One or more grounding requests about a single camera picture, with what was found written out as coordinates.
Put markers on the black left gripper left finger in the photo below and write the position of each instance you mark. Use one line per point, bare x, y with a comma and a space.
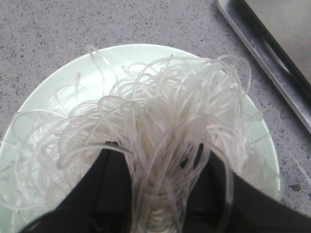
99, 203

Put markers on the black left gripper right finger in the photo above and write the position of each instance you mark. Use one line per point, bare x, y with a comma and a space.
223, 202

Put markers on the light green plate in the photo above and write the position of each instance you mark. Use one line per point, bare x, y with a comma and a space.
80, 80

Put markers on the white vermicelli bundle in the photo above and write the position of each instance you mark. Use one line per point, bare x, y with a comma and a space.
150, 136

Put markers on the digital kitchen scale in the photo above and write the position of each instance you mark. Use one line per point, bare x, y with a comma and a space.
278, 35

